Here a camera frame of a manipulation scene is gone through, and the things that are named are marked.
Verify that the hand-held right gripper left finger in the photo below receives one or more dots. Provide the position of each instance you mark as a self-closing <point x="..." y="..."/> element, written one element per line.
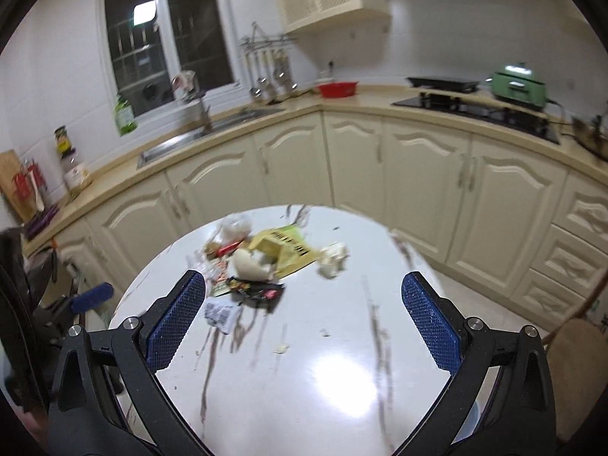
<point x="175" y="323"/>

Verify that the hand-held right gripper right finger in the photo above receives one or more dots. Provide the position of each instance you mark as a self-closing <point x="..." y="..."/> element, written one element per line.
<point x="430" y="327"/>

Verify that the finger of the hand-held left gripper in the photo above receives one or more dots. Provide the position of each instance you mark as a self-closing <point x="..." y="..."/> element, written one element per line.
<point x="92" y="297"/>

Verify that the white printed wrapper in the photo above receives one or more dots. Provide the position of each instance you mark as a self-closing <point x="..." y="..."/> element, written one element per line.
<point x="221" y="316"/>

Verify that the colourful snack wrapper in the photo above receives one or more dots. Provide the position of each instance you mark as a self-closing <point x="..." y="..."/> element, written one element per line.
<point x="221" y="285"/>

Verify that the black snack wrapper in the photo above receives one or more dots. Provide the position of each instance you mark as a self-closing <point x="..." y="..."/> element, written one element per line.
<point x="261" y="292"/>

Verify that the white paper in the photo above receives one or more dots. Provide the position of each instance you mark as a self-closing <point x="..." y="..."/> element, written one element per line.
<point x="249" y="266"/>

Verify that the white tissue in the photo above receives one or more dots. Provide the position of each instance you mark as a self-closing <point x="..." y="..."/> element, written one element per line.
<point x="335" y="259"/>

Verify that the yellow paper wrapper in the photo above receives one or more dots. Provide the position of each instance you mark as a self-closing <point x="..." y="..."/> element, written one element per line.
<point x="292" y="259"/>

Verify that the purple board rack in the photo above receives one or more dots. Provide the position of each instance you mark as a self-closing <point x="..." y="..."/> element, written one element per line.
<point x="42" y="223"/>

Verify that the red snack wrapper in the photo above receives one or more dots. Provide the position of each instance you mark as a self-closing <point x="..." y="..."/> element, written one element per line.
<point x="230" y="248"/>

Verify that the small tan food scrap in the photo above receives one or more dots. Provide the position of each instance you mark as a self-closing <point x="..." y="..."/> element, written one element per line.
<point x="281" y="349"/>

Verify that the clear plastic bag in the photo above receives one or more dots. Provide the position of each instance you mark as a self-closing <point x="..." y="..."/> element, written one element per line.
<point x="232" y="229"/>

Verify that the clear plastic jar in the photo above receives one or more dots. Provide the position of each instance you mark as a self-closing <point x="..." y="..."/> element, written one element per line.
<point x="76" y="175"/>

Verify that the red utensil holder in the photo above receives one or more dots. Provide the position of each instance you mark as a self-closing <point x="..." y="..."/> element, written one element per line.
<point x="26" y="183"/>

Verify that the green snack wrapper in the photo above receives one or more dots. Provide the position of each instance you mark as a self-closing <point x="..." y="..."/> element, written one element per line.
<point x="285" y="232"/>

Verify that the wooden cutting board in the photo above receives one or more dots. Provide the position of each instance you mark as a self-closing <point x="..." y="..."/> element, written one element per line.
<point x="12" y="175"/>

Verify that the dark sauce jar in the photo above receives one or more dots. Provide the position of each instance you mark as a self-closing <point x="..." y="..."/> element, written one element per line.
<point x="61" y="141"/>

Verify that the cream base cabinets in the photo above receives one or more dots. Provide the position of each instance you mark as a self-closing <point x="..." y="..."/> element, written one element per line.
<point x="361" y="171"/>

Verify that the green dish soap bottle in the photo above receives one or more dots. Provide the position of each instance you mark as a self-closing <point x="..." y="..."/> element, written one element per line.
<point x="125" y="116"/>

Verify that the stainless steel sink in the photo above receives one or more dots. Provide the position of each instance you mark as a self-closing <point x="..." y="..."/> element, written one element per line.
<point x="190" y="140"/>

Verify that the steel kitchen faucet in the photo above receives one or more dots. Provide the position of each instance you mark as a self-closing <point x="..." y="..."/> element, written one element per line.
<point x="204" y="114"/>

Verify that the black glass gas stove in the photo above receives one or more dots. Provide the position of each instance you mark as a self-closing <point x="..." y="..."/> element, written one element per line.
<point x="475" y="109"/>

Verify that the hanging steel utensil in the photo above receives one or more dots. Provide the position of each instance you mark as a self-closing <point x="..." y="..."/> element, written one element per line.
<point x="290" y="83"/>
<point x="255" y="88"/>
<point x="280" y="76"/>
<point x="263" y="78"/>

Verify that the red plastic basin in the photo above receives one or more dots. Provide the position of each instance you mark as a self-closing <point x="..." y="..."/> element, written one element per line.
<point x="337" y="90"/>

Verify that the green electric cooking pot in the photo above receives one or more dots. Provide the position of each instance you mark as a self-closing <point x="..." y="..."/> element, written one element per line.
<point x="517" y="86"/>

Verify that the dark kitchen window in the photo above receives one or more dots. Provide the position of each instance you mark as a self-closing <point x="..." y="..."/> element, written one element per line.
<point x="190" y="23"/>

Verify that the metal utensil rack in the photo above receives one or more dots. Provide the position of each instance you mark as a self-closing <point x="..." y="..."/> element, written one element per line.
<point x="268" y="40"/>

